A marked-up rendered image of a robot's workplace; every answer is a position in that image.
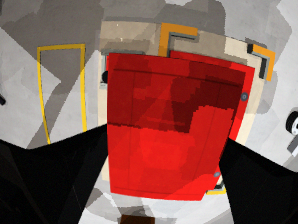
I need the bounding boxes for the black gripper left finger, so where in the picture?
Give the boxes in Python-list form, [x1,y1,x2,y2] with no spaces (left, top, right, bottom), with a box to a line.
[0,123,108,224]

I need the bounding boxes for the white rectangular bar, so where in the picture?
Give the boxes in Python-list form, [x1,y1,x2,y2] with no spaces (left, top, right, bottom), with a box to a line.
[286,135,298,157]

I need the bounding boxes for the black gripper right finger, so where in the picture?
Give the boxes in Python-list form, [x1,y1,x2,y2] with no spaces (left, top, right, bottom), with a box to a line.
[218,137,298,224]

